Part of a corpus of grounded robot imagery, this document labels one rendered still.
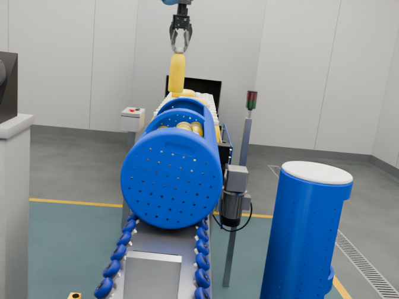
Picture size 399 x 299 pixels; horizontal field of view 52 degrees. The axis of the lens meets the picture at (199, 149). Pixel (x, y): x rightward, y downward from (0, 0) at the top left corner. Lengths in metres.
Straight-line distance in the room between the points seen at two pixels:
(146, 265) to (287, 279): 1.05
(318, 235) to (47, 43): 5.23
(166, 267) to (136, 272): 0.05
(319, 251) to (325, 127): 5.07
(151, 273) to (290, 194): 0.96
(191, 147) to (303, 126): 5.49
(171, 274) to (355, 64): 6.12
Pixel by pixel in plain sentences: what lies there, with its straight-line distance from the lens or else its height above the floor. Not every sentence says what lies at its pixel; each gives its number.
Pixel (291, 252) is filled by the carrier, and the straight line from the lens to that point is 1.70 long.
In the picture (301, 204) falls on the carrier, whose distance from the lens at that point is 1.63.
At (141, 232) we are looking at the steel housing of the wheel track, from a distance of 1.22.
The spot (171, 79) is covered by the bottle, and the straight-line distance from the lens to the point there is 1.85.
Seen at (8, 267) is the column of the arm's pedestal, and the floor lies 0.51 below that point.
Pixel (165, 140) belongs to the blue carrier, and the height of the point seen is 1.21.
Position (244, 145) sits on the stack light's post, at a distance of 2.46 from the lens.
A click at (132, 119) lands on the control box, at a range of 2.19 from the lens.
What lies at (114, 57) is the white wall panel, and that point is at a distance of 6.14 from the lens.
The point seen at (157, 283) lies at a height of 1.04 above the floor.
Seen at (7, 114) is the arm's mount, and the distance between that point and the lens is 1.81.
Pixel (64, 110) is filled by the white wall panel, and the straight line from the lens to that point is 6.33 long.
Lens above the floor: 1.45
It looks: 13 degrees down
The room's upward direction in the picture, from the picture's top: 6 degrees clockwise
